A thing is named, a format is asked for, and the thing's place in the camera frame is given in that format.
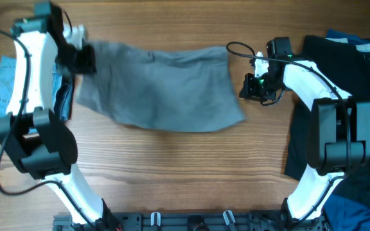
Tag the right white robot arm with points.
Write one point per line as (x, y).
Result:
(337, 138)

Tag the folded blue denim jeans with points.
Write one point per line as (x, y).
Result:
(62, 91)

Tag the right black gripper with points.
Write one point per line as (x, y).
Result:
(250, 91)

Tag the black garment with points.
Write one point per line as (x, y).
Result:
(349, 69)

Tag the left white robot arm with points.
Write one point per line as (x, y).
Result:
(35, 139)

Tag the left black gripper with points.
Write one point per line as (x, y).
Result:
(90, 67)

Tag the blue garment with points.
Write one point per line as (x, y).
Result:
(343, 213)

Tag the grey shorts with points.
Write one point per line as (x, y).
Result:
(177, 91)

